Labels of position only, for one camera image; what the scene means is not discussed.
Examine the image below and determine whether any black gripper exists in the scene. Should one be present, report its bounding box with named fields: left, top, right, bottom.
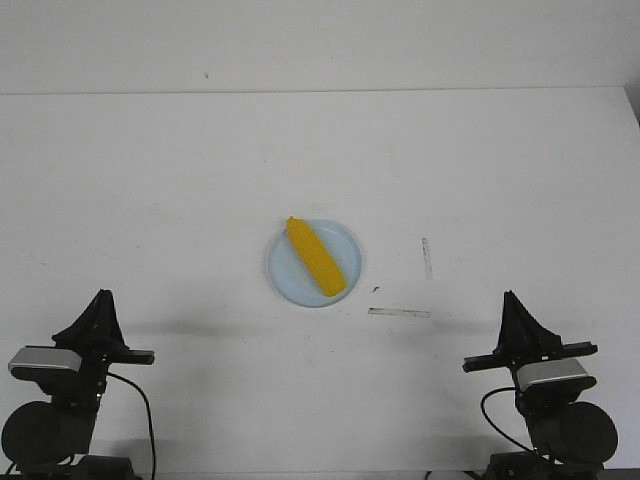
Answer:
left=52, top=290, right=155, bottom=415
left=462, top=291, right=598, bottom=390

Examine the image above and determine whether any light blue round plate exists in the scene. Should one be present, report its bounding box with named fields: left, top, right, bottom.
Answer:
left=265, top=219, right=363, bottom=308

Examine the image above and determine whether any yellow corn cob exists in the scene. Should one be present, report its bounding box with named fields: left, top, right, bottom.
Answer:
left=286, top=217, right=347, bottom=297

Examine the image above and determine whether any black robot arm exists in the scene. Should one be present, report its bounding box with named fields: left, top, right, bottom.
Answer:
left=1, top=289, right=155, bottom=479
left=463, top=290, right=619, bottom=479

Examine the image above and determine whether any clear vertical tape strip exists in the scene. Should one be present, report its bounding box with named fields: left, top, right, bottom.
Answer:
left=421, top=237, right=433, bottom=280

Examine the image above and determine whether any clear horizontal tape strip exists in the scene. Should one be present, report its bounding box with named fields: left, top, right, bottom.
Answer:
left=367, top=307, right=431, bottom=318

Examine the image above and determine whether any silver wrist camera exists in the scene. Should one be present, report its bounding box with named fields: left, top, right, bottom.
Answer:
left=8, top=346, right=82, bottom=381
left=515, top=358, right=596, bottom=392

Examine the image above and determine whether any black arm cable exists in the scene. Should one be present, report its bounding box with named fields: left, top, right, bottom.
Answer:
left=480, top=388, right=536, bottom=454
left=0, top=372, right=157, bottom=479

